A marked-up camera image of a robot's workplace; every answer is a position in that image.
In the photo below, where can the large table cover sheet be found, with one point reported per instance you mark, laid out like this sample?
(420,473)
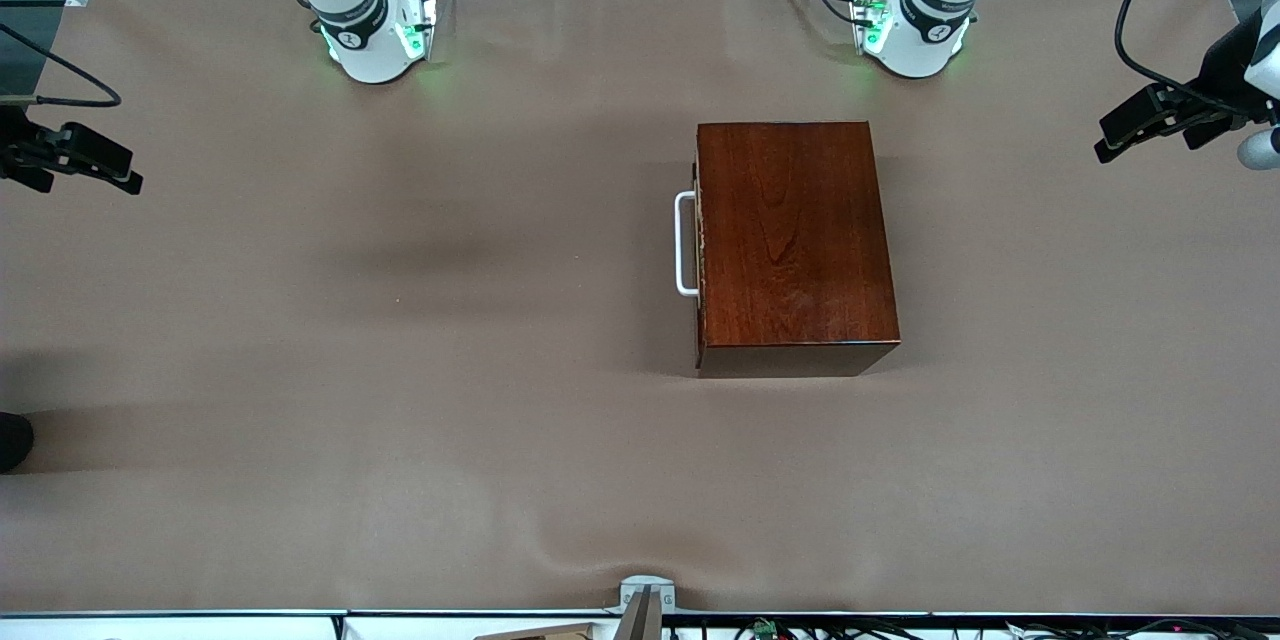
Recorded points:
(400,470)

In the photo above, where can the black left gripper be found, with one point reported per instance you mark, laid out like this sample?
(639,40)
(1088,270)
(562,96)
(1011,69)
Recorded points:
(1222,77)

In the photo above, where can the dark wooden drawer cabinet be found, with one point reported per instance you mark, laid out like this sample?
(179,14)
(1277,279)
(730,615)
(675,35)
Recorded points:
(795,240)

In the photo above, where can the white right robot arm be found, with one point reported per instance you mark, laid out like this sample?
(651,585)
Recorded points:
(360,45)

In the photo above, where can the black rounded object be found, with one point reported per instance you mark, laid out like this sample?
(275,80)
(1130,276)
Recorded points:
(14,442)

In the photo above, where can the grey metal clamp bracket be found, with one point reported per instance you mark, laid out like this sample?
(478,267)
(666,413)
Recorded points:
(640,588)

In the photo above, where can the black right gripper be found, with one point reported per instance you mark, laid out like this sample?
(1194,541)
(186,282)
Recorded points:
(12,137)

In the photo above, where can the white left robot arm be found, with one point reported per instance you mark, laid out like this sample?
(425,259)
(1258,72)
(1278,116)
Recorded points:
(930,40)

